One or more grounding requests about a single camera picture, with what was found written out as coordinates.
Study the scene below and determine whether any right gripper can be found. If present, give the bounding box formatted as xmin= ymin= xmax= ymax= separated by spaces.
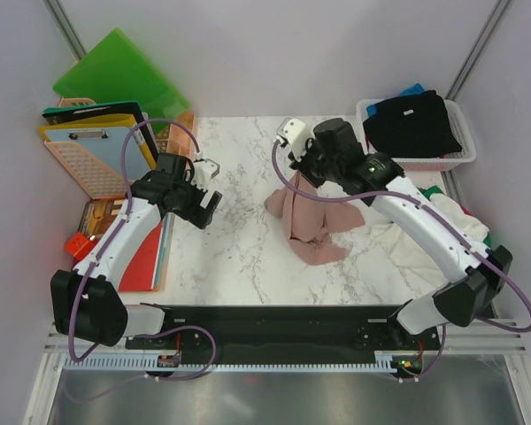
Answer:
xmin=289 ymin=134 xmax=343 ymax=189

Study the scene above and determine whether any pink t shirt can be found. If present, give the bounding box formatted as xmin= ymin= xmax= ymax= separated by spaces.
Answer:
xmin=264 ymin=187 xmax=365 ymax=266

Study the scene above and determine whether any white t shirt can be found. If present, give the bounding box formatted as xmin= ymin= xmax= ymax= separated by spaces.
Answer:
xmin=369 ymin=194 xmax=490 ymax=282

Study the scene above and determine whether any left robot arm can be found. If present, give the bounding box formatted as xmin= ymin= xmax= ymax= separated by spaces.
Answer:
xmin=50 ymin=153 xmax=222 ymax=348

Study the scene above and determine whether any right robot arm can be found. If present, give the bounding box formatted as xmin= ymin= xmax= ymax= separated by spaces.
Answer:
xmin=278 ymin=118 xmax=512 ymax=349

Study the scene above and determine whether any orange desk organizer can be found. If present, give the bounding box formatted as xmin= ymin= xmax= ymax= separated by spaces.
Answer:
xmin=156 ymin=111 xmax=197 ymax=159

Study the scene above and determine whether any red folder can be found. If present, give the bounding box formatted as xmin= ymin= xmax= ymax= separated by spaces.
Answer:
xmin=118 ymin=215 xmax=173 ymax=294

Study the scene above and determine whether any brown book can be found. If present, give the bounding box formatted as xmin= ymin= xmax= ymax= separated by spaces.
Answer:
xmin=77 ymin=197 xmax=124 ymax=238

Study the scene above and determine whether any pink file rack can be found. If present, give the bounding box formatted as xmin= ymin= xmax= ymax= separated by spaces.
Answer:
xmin=43 ymin=104 xmax=125 ymax=198

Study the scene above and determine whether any blue clipboard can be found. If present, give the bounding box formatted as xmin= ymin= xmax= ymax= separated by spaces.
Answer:
xmin=43 ymin=126 xmax=150 ymax=180

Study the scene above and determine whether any yellow folder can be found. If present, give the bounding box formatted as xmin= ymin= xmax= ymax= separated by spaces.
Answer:
xmin=38 ymin=113 xmax=156 ymax=170

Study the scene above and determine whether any black t shirt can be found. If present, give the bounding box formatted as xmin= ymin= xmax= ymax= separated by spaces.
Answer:
xmin=363 ymin=90 xmax=462 ymax=158

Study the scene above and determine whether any red cube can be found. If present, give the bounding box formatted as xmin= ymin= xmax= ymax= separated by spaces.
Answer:
xmin=64 ymin=232 xmax=98 ymax=261

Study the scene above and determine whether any green t shirt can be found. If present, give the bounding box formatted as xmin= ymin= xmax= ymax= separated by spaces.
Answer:
xmin=419 ymin=186 xmax=492 ymax=247

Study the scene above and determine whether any white laundry basket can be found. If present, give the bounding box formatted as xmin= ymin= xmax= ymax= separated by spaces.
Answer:
xmin=354 ymin=99 xmax=477 ymax=172

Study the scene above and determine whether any green plastic folder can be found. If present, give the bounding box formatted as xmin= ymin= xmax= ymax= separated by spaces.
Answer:
xmin=53 ymin=28 xmax=189 ymax=119

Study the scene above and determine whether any black folder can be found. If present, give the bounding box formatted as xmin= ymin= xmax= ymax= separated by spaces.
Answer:
xmin=41 ymin=100 xmax=160 ymax=156

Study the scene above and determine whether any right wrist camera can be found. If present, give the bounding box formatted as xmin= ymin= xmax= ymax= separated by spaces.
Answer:
xmin=276 ymin=118 xmax=312 ymax=162

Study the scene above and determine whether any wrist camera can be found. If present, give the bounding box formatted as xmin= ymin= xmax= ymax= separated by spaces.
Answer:
xmin=192 ymin=158 xmax=220 ymax=186
xmin=276 ymin=118 xmax=312 ymax=162

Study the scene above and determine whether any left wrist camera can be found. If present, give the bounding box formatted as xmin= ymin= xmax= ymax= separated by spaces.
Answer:
xmin=192 ymin=158 xmax=220 ymax=186

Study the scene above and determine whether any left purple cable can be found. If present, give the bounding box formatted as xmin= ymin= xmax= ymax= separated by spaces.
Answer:
xmin=66 ymin=118 xmax=218 ymax=405

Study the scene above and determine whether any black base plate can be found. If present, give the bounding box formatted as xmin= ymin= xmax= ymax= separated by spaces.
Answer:
xmin=126 ymin=305 xmax=440 ymax=362

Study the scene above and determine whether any white cable duct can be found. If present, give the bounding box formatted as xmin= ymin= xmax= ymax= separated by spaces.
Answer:
xmin=63 ymin=351 xmax=422 ymax=373

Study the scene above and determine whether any aluminium frame rail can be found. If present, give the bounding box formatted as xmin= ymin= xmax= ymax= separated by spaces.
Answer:
xmin=43 ymin=322 xmax=526 ymax=355

